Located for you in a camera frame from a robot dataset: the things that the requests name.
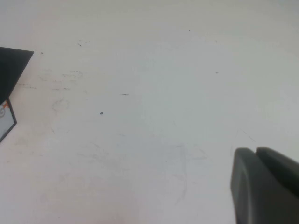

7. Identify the black open glasses case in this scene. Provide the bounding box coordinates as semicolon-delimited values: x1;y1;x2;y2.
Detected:
0;46;35;143

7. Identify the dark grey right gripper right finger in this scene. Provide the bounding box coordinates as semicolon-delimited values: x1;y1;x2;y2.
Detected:
256;146;299;199

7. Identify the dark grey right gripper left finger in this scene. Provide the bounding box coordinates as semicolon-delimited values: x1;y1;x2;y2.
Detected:
230;147;299;224

